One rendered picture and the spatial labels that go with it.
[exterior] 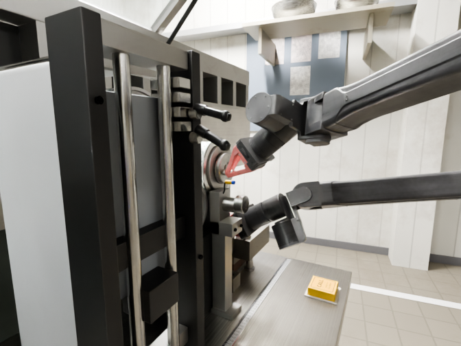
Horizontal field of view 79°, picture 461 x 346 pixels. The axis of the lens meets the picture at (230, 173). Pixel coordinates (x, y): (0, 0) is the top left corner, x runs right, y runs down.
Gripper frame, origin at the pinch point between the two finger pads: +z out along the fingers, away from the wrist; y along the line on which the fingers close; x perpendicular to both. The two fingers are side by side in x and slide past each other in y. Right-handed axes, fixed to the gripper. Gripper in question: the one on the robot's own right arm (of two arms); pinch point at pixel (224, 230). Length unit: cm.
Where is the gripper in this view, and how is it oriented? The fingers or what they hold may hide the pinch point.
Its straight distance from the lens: 78.6
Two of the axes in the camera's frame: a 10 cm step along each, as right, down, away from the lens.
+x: -4.5, -8.9, 1.0
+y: 4.8, -1.5, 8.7
